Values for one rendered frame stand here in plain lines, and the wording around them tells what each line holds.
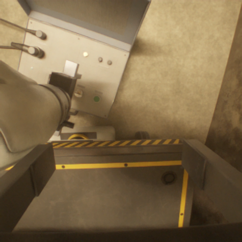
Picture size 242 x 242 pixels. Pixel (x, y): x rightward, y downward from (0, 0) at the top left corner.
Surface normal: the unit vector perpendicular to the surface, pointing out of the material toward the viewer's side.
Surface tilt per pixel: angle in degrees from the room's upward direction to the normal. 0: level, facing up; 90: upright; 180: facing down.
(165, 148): 0
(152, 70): 0
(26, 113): 80
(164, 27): 0
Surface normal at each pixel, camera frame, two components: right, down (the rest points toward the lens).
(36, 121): 0.99, -0.09
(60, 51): 0.04, 0.25
